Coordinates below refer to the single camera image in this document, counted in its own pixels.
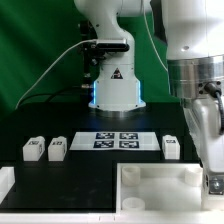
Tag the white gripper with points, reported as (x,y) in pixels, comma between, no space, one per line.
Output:
(204,123)

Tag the white square tabletop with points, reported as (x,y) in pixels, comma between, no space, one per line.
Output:
(146,187)

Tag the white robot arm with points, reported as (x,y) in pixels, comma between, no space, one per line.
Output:
(194,33)

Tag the white marker sheet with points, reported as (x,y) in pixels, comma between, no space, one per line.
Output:
(131,141)

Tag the white left obstacle block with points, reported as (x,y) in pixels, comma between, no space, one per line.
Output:
(7,180)

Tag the white front rail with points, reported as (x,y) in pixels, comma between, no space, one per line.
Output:
(151,218)

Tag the black rear camera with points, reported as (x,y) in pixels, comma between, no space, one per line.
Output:
(94,52)

